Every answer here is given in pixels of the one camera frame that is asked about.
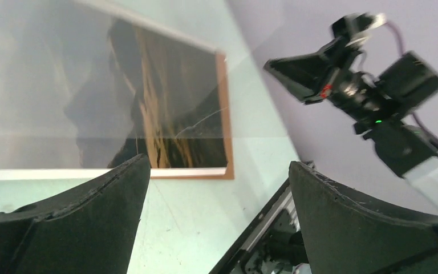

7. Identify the landscape photo print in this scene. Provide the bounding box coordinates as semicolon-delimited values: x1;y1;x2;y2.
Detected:
0;1;228;180

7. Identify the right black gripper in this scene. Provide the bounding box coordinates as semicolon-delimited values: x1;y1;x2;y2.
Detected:
263;37;384;121

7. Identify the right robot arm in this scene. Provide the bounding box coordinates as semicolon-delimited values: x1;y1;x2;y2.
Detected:
264;37;438;208

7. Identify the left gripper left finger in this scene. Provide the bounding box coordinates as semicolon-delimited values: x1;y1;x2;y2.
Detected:
0;155;151;273

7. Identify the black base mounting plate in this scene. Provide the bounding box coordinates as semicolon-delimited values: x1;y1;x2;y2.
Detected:
210;180;311;274

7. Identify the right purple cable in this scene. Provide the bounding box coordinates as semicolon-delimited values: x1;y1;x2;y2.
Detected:
383;19;438;167

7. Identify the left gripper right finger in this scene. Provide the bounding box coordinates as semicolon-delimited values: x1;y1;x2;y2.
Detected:
289;162;438;273

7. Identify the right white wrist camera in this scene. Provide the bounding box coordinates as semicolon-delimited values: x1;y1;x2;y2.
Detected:
331;13;387;48

